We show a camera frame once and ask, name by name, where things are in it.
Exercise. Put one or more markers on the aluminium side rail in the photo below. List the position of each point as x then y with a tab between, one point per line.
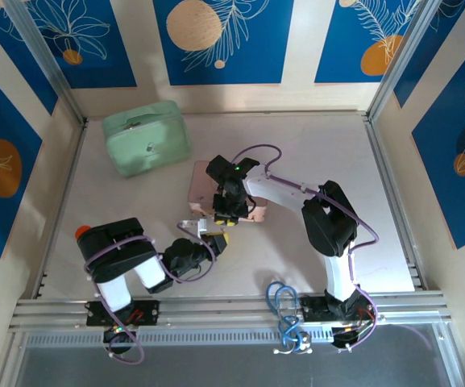
73	169
386	181

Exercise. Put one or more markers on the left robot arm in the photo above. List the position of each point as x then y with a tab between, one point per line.
111	250

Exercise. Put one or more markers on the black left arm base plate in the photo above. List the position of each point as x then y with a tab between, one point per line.
151	312

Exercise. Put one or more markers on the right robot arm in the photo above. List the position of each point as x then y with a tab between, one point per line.
329	225

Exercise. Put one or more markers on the pink tin box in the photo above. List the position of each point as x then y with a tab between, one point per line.
200	185

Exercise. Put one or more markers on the long aluminium rail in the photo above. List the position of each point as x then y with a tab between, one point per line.
224	310

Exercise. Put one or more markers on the aluminium frame post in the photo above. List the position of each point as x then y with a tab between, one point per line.
397	60
46	68

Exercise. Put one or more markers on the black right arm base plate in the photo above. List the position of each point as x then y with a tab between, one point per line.
310	310

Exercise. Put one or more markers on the mint green zip pouch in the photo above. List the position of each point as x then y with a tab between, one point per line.
151	137

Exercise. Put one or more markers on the black controller box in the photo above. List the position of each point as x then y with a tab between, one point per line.
125	340
343	338

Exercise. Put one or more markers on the orange round cap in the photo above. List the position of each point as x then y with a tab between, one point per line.
83	231

